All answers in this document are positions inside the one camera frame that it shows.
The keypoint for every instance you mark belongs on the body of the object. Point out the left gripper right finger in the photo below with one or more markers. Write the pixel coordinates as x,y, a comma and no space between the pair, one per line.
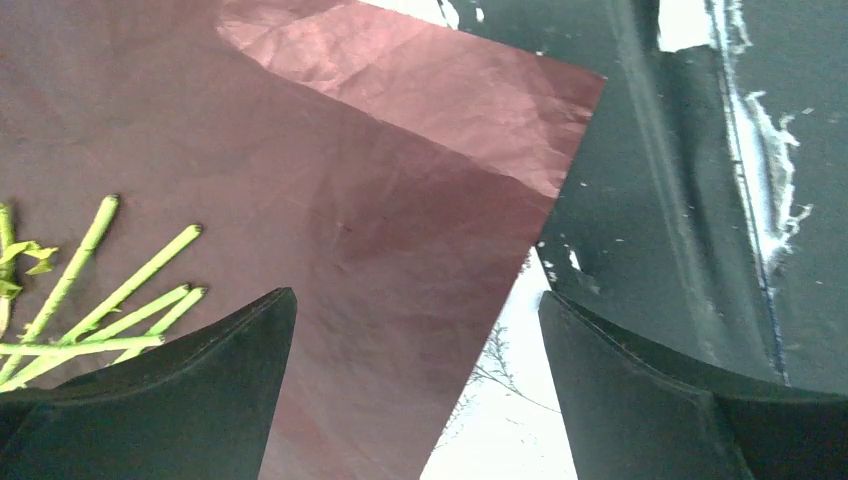
636,409

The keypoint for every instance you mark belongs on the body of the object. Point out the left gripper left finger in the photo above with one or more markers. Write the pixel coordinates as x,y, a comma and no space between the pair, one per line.
199,407

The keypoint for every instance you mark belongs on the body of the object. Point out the dark red wrapping paper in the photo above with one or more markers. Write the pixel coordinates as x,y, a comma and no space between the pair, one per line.
394,173

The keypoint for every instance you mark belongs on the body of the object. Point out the floral tablecloth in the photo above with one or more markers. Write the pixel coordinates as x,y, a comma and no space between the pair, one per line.
507,423

